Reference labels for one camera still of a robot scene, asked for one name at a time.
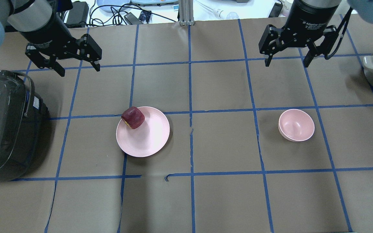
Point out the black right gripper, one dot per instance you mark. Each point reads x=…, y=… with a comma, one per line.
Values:
x=309, y=17

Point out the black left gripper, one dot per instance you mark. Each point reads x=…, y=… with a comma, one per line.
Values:
x=48, y=31

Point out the pink bowl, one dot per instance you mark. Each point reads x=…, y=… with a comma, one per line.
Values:
x=296, y=125

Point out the red apple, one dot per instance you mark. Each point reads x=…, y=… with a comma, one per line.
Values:
x=133, y=117

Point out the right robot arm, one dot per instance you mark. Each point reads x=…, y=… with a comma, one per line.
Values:
x=364, y=8

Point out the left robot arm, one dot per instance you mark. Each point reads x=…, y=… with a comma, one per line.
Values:
x=24, y=15

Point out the blue plate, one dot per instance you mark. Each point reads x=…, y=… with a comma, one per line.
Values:
x=106, y=5

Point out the pink plate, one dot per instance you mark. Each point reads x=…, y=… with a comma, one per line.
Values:
x=148, y=138

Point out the black power adapter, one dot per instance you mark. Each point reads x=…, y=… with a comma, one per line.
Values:
x=77, y=16

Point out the light bulb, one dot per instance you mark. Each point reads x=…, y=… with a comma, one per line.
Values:
x=225, y=15

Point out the dark grey rice cooker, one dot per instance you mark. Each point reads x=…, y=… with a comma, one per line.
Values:
x=22, y=111

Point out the aluminium frame post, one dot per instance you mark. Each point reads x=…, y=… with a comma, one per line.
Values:
x=185, y=12

